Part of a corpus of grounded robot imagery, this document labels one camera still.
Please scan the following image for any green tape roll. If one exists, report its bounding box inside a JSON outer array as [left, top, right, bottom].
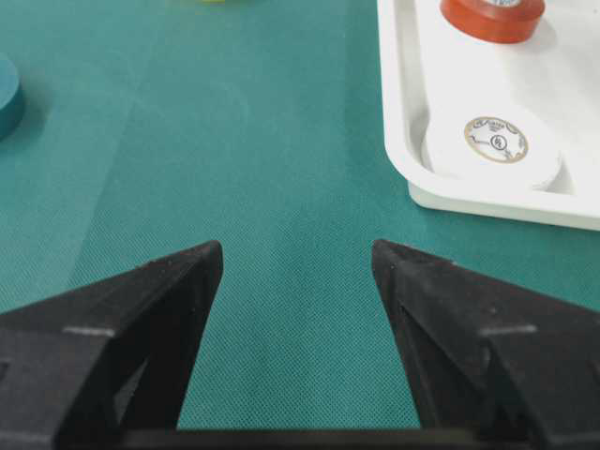
[[0, 53, 25, 141]]

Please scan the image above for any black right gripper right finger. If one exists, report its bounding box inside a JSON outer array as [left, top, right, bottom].
[[371, 240, 599, 449]]

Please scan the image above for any green table cloth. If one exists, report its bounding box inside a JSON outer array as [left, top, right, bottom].
[[1, 1, 599, 428]]

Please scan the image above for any yellow tape roll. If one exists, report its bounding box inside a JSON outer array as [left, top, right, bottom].
[[201, 0, 234, 5]]

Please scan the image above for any white plastic case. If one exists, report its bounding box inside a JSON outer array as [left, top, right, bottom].
[[377, 1, 599, 230]]

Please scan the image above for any red tape roll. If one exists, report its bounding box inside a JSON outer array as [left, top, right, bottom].
[[440, 0, 546, 44]]

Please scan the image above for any white tape roll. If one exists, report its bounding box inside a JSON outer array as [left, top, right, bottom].
[[421, 103, 563, 190]]

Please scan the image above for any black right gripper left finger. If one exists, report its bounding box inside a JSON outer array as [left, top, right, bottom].
[[1, 241, 223, 449]]

